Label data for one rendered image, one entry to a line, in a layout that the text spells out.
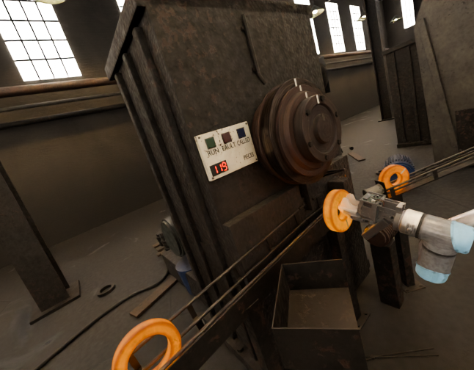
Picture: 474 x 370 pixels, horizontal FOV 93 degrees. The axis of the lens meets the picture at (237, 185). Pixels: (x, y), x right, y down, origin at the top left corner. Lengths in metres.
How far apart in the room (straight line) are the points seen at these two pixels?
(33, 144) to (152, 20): 6.02
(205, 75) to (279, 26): 0.55
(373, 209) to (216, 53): 0.82
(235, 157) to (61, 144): 6.06
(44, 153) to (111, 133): 1.48
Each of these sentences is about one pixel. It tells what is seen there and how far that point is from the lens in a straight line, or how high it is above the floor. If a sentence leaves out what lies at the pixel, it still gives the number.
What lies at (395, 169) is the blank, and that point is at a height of 0.76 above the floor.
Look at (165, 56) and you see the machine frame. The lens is 0.94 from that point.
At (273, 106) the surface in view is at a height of 1.26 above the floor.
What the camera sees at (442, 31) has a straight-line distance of 3.69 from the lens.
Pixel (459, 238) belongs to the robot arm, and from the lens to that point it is 0.81.
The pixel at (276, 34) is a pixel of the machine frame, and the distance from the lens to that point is 1.35.
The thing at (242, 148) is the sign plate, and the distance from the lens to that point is 0.98.
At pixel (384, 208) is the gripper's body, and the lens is 0.83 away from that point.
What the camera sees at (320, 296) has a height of 0.61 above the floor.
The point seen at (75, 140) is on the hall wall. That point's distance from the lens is 6.81.
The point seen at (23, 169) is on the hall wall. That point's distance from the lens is 6.79.
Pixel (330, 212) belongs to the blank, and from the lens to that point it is 0.86.
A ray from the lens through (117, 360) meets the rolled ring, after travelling 0.81.
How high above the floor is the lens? 1.21
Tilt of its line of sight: 13 degrees down
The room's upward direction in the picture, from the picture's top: 18 degrees counter-clockwise
